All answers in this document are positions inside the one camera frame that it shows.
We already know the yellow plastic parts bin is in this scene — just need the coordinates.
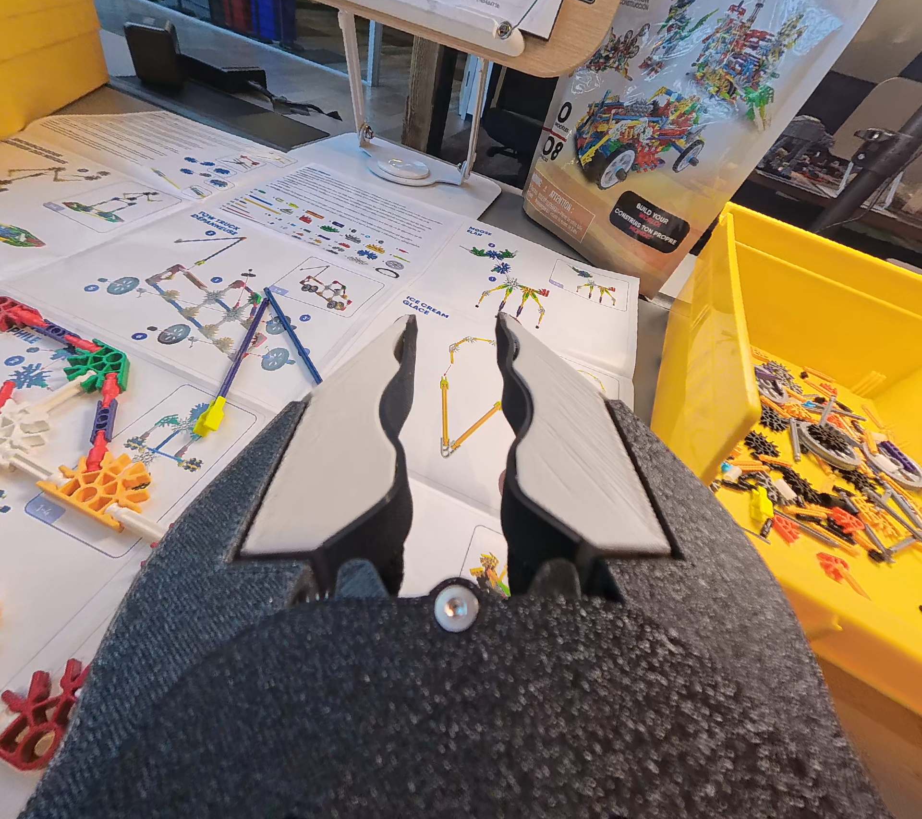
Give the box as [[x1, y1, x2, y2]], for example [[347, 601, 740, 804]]
[[650, 202, 922, 777], [0, 0, 110, 142]]

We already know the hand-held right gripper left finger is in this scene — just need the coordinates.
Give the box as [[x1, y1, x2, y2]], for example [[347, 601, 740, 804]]
[[238, 315, 419, 587]]

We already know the cardboard toy set box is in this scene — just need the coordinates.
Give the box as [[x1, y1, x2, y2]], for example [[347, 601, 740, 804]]
[[522, 0, 922, 299]]

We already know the black metal pole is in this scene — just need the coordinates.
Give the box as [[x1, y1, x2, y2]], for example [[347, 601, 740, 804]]
[[804, 104, 922, 238]]

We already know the blue plastic rod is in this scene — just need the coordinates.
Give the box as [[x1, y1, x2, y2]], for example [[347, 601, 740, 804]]
[[263, 288, 324, 386]]

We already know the yellow-green clip connector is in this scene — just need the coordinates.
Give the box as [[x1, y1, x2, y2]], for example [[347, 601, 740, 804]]
[[194, 396, 230, 440]]

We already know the white building instruction sheet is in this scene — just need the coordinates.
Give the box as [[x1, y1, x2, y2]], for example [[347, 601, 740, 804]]
[[0, 111, 642, 777]]

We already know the pile of dark wheel parts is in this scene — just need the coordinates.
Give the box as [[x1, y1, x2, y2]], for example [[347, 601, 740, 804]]
[[711, 356, 922, 582]]

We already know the colourful rod connector frame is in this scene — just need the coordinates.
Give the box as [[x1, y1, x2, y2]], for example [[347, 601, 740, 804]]
[[0, 297, 170, 546]]

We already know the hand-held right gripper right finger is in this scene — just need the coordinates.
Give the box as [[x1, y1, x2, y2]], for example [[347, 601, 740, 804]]
[[497, 313, 675, 590]]

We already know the dark red snowflake connector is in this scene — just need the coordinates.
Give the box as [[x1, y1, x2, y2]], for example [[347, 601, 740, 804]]
[[0, 660, 92, 774]]

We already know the purple plastic rod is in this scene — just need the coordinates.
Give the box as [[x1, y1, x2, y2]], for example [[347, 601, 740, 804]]
[[217, 294, 270, 405]]

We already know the black box device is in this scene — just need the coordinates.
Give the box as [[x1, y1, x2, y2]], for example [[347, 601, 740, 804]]
[[123, 19, 185, 97]]

